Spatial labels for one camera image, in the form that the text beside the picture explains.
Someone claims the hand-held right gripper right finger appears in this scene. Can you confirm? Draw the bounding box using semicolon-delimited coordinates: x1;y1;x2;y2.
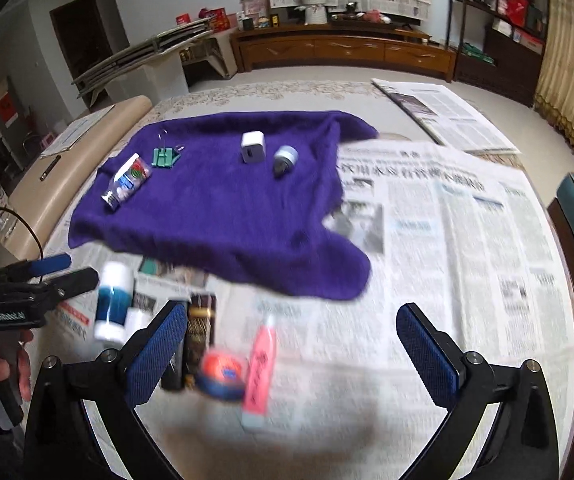
396;302;564;480

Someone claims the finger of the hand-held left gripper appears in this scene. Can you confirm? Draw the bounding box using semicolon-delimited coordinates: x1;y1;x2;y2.
0;254;73;286
26;267;100;307

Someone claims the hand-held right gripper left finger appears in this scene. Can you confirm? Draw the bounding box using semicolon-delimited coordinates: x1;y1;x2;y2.
24;300;190;480

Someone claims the blue white bottle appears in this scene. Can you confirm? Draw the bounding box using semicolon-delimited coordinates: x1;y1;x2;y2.
93;261;136;345

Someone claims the dark brown bottle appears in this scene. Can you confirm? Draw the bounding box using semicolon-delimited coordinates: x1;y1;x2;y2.
182;293;218;391

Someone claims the beige sofa armrest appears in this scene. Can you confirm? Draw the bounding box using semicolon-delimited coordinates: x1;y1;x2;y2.
4;95;153;262

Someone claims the black pen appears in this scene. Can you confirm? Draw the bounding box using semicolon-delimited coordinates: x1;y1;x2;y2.
39;155;62;182

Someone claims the pink tube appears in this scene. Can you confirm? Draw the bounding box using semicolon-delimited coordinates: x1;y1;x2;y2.
240;313;278;433

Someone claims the toothpaste tube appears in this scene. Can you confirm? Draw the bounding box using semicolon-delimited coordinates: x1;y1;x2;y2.
101;154;153;211

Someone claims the white paper sheet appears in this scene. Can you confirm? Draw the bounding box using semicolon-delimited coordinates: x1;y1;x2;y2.
40;104;116;160

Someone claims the purple towel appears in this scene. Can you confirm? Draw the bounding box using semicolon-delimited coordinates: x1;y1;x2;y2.
68;110;380;302

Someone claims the green binder clip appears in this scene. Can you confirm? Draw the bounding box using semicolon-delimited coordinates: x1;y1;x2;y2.
152;130;186;169

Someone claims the white charger plug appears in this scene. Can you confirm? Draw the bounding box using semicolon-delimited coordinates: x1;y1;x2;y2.
240;131;266;165

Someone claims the grey blue round jar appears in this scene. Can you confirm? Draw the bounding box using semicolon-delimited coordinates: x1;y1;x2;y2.
272;145;299;179

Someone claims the dark wooden door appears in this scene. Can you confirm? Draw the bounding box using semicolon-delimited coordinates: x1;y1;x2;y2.
49;0;131;75

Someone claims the folded newspaper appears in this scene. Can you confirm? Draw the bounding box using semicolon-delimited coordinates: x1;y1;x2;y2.
371;78;523;156

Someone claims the white stand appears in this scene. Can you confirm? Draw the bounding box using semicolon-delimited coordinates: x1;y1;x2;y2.
141;35;241;107

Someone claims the red gift box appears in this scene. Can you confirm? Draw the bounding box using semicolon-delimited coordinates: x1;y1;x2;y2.
198;7;231;31

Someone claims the wooden tv cabinet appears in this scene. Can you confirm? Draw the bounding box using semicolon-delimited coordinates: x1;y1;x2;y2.
230;24;458;84

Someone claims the dark wooden shelf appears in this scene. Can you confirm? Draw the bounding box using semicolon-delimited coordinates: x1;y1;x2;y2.
446;0;551;107

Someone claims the white woven basket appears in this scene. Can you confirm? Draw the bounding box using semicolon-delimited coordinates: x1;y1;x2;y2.
299;0;329;26

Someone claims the black cable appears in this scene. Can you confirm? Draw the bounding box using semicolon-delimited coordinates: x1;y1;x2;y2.
0;206;46;262

